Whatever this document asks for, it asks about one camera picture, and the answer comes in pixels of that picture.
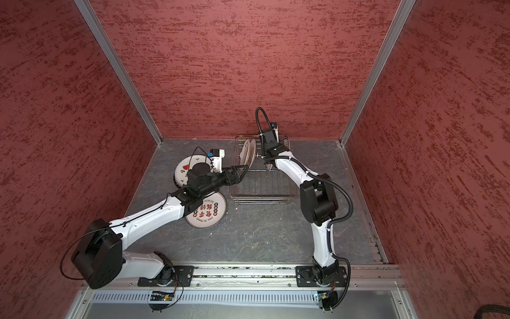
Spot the small circuit board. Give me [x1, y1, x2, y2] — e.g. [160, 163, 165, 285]
[315, 291, 338, 307]
[150, 291, 175, 303]

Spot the left small circuit board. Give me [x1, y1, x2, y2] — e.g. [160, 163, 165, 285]
[150, 291, 175, 303]

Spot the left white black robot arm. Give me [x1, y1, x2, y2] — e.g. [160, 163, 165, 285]
[71, 163, 249, 289]

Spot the corner aluminium profile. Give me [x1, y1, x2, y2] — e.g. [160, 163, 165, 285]
[74, 0, 164, 147]
[339, 0, 416, 148]

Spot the orange sunburst plate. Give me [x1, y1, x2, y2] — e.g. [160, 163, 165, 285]
[240, 139, 250, 165]

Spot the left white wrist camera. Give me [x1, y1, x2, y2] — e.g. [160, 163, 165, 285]
[209, 149, 225, 173]

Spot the red character text plate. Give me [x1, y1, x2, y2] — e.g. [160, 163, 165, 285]
[186, 192, 227, 229]

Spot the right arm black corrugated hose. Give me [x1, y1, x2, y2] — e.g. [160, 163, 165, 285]
[254, 106, 355, 310]

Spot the strawberry pattern white plate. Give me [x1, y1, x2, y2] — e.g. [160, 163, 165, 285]
[174, 154, 213, 188]

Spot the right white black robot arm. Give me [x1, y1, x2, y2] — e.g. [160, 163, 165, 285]
[259, 129, 353, 286]

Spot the right corner aluminium profile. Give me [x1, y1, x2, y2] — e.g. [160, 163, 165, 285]
[339, 0, 416, 148]

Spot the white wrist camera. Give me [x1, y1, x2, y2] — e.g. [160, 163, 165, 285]
[209, 149, 225, 173]
[270, 122, 280, 142]

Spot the aluminium mounting rail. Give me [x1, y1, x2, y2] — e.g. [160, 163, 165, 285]
[102, 262, 407, 291]

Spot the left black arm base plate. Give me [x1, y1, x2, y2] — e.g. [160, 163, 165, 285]
[137, 266, 195, 288]

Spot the left corner aluminium profile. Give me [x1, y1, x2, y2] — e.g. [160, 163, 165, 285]
[74, 0, 164, 147]

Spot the metal wire dish rack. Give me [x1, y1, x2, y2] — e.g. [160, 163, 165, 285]
[230, 135, 298, 204]

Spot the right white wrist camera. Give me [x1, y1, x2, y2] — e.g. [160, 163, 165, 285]
[270, 122, 280, 142]

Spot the white slotted cable duct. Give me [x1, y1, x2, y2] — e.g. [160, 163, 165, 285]
[90, 290, 319, 308]

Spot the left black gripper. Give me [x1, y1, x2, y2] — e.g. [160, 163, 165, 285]
[200, 165, 250, 198]

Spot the right small circuit board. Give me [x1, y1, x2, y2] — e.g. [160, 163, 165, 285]
[315, 291, 338, 307]

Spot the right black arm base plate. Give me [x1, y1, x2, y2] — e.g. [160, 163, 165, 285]
[295, 265, 349, 288]

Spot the brown leaf pattern plate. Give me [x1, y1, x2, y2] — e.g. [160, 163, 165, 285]
[280, 136, 291, 150]

